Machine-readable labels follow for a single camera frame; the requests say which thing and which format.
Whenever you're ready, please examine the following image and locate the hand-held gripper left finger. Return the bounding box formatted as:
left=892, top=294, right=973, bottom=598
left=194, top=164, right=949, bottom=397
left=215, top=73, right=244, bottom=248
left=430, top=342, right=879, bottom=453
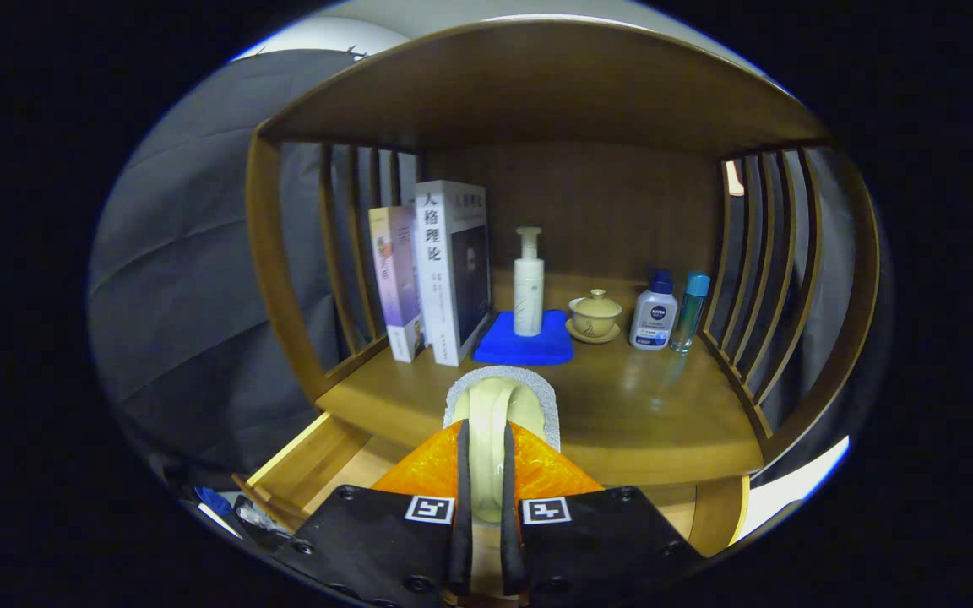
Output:
left=271, top=418, right=475, bottom=608

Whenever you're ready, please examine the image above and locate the white pump bottle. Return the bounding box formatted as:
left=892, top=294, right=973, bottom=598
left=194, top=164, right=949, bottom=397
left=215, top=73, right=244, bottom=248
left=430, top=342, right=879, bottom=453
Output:
left=513, top=226, right=546, bottom=338

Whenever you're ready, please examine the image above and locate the purple book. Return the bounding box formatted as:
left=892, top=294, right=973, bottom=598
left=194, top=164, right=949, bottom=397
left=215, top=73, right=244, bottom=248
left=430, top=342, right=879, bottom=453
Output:
left=368, top=205, right=426, bottom=364

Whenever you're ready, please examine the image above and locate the wooden countertop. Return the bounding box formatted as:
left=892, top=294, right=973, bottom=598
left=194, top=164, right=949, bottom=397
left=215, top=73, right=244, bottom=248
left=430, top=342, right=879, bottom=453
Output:
left=315, top=325, right=766, bottom=488

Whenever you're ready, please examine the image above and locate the gray sponge pale green handle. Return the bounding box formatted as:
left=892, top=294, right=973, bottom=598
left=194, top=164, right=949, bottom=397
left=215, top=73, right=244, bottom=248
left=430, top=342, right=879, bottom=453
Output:
left=443, top=366, right=562, bottom=524

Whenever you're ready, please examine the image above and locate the yellow lidded teacup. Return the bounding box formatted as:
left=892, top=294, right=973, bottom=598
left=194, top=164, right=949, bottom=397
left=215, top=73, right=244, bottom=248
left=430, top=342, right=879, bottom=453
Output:
left=566, top=289, right=623, bottom=345

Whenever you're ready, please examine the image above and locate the white board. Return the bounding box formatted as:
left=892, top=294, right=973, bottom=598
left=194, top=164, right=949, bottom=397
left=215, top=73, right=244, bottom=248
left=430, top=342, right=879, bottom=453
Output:
left=736, top=435, right=851, bottom=546

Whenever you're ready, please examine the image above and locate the brown wooden cabinet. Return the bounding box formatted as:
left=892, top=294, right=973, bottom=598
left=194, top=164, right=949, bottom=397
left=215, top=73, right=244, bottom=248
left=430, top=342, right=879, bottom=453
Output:
left=243, top=19, right=883, bottom=558

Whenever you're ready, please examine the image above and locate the folded blue cloth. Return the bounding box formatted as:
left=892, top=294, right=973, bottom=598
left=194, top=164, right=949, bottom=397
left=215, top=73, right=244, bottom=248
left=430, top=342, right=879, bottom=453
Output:
left=474, top=310, right=575, bottom=366

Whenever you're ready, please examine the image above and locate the black backdrop cloth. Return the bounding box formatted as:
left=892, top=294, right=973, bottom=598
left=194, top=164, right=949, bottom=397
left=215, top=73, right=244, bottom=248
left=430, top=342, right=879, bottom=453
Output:
left=88, top=49, right=893, bottom=491

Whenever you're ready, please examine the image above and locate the teal clear bottle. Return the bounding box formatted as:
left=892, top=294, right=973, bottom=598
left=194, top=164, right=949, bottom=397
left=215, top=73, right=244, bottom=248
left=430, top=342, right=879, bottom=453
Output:
left=670, top=271, right=712, bottom=354

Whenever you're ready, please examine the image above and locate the brown wooden drawer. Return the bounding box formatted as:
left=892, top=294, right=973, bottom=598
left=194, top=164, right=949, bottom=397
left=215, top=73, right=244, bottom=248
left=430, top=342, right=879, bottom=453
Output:
left=233, top=410, right=749, bottom=608

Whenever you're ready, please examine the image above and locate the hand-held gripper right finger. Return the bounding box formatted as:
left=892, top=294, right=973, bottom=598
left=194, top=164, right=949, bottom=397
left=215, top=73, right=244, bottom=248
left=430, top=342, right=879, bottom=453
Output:
left=499, top=420, right=707, bottom=608

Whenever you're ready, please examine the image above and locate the white bottle blue cap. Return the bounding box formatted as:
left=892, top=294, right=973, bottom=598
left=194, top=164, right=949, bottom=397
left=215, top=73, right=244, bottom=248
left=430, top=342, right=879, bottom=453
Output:
left=628, top=269, right=679, bottom=351

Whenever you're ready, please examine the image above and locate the thick white book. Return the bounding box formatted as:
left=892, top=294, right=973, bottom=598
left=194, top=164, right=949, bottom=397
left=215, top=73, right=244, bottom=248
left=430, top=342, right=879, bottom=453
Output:
left=414, top=180, right=493, bottom=367

